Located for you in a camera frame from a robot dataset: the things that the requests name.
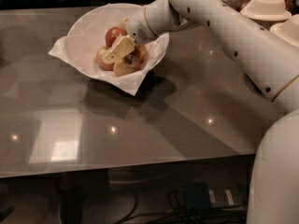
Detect white paper liner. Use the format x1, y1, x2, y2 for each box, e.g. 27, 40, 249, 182
48, 3, 170, 97

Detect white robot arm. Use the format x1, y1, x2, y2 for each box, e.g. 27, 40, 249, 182
103, 0, 299, 224

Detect blue power box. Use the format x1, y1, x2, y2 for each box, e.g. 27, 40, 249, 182
183, 182, 212, 211

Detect red apple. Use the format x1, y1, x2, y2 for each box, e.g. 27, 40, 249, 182
132, 45, 148, 63
105, 26, 126, 48

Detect yellow-red apple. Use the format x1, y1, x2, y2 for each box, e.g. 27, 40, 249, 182
95, 46, 115, 72
113, 54, 141, 77

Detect black floor cables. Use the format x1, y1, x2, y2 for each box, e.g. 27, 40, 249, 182
113, 187, 249, 224

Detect dark table leg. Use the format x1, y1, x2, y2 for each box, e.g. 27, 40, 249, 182
55, 169, 109, 224

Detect short stack of paper plates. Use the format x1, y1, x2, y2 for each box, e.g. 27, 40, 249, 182
270, 14, 299, 48

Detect front yellow-red apple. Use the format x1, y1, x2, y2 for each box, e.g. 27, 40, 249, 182
113, 54, 141, 77

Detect left yellow-red apple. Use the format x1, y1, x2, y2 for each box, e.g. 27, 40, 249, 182
95, 46, 115, 72

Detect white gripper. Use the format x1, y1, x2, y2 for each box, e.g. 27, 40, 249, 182
102, 8, 157, 64

